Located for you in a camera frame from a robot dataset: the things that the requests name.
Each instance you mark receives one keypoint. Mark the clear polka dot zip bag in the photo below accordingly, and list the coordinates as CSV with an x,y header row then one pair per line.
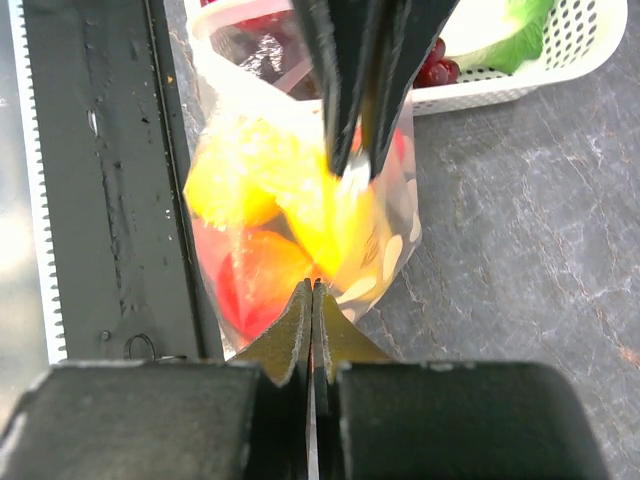
x,y
229,93

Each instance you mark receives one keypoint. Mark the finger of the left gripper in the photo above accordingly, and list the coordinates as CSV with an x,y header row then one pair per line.
x,y
407,32
341,37

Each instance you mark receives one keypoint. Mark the white plastic fruit basket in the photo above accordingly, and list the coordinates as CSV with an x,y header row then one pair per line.
x,y
579,36

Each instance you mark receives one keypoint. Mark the yellow red mango back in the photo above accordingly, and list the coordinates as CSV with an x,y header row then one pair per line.
x,y
339,230

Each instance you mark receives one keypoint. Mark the dark purple grape bunch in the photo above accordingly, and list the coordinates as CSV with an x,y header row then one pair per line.
x,y
271,48

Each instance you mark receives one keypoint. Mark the yellow lemon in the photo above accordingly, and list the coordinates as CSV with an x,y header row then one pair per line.
x,y
221,187

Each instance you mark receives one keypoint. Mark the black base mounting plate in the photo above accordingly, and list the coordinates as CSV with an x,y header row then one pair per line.
x,y
114,141

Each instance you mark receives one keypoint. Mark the dark grape bunch right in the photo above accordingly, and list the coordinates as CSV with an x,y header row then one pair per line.
x,y
437,70

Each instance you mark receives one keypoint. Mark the green cabbage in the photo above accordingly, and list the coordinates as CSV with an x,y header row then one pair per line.
x,y
500,35

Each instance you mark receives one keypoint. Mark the red tomato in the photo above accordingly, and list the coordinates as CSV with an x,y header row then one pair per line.
x,y
256,280

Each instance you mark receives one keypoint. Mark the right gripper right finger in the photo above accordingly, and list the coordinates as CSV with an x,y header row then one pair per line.
x,y
335,339

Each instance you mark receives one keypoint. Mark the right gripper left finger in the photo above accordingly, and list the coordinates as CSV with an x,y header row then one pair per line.
x,y
282,351

